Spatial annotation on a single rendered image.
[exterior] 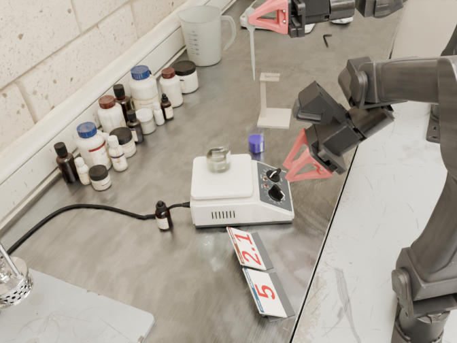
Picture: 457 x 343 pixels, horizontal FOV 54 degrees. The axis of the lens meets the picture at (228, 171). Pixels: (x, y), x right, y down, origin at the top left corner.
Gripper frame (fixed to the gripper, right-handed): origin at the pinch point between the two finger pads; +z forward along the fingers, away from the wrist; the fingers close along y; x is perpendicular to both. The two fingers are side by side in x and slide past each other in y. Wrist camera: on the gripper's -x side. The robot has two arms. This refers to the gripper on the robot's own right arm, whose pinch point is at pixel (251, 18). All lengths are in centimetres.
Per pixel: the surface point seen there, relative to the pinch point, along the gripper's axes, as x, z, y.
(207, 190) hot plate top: 22.9, 14.3, 21.2
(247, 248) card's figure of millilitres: 29.6, 8.9, 31.4
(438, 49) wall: 65, -96, -86
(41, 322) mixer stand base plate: 30, 46, 39
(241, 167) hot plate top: 23.2, 6.8, 16.2
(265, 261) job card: 31.5, 6.0, 33.6
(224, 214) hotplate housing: 27.6, 11.9, 23.7
